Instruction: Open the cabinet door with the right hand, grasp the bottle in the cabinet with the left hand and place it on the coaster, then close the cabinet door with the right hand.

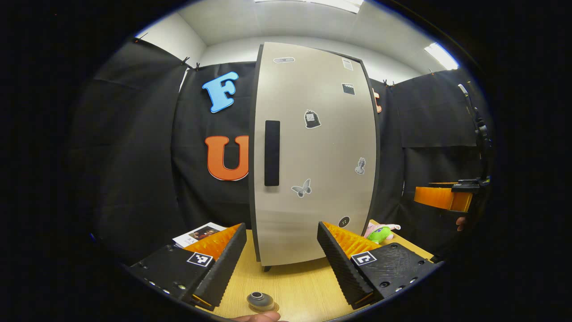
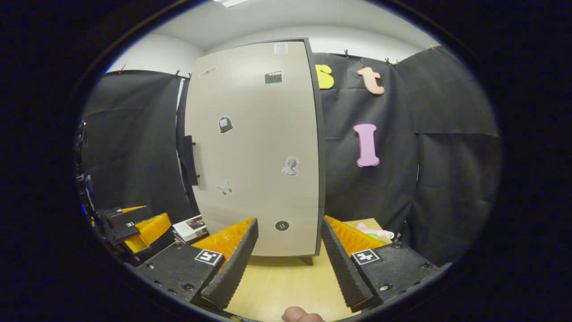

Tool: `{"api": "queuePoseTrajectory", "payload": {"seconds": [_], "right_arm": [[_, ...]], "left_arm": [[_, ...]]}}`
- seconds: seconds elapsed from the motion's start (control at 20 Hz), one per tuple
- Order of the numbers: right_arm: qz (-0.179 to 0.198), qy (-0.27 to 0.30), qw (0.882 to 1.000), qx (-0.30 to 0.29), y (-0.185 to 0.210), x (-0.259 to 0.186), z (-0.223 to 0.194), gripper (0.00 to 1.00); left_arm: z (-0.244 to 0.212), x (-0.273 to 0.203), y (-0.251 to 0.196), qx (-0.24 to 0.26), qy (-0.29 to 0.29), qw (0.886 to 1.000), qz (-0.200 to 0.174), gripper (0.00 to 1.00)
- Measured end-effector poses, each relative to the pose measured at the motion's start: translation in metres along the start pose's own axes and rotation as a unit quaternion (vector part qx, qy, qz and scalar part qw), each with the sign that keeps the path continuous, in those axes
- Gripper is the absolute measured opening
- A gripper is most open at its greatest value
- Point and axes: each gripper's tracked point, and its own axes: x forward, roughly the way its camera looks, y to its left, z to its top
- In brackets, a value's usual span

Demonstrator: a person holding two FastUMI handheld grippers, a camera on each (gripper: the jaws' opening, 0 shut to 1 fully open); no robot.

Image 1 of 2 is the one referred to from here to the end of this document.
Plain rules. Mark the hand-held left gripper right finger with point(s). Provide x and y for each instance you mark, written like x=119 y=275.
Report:
x=342 y=268

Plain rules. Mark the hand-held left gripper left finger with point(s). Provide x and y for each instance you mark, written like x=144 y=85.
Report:
x=223 y=264

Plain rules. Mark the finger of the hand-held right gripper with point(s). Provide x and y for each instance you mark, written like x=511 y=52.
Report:
x=435 y=197

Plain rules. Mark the silver bottle with colourful label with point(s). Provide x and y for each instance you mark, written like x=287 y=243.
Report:
x=260 y=300

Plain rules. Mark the dark grey cabinet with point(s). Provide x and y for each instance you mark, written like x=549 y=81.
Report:
x=251 y=214

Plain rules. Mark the green plush toy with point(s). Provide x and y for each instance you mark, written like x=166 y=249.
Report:
x=382 y=233

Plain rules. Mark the small ceiling light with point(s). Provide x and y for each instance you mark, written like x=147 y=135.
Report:
x=441 y=56

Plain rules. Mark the black backdrop cloth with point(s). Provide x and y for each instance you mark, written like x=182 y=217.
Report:
x=134 y=156

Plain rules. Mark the long ceiling light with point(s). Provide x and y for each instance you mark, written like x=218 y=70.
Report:
x=313 y=3

